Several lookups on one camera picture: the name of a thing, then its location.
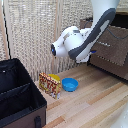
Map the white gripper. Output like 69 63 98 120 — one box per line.
75 49 98 65

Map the brown drawer with short handle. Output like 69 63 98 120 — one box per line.
93 23 128 67

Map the brown drawer cabinet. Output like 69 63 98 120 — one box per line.
79 6 128 83

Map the blue plastic bowl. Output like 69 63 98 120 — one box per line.
61 77 80 93

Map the yellow plastic bowl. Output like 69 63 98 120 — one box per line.
47 73 62 85

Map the yellow red cereal box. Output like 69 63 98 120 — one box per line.
38 72 63 100

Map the woven folding screen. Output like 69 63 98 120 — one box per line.
0 0 101 83

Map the black fabric storage box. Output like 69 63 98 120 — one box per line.
0 58 48 128

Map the brown drawer with long handle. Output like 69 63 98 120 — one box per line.
87 53 128 81

